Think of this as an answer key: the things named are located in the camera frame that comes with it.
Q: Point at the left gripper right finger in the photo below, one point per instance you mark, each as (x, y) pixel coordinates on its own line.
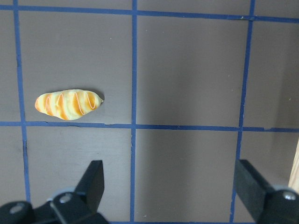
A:
(266, 203)

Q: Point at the toy bread loaf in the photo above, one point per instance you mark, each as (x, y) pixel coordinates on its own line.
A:
(68, 104)

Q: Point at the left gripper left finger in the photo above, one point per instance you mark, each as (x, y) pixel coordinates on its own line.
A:
(79, 206)

